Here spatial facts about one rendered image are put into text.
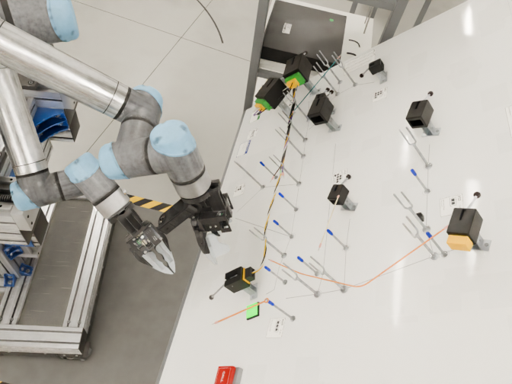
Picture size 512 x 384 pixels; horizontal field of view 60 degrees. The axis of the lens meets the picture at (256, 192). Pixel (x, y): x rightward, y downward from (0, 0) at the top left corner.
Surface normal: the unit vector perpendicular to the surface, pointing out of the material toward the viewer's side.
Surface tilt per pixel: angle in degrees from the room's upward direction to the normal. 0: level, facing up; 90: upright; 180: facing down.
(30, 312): 0
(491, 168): 47
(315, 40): 0
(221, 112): 0
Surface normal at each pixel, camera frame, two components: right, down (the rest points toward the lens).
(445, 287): -0.62, -0.57
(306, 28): 0.13, -0.57
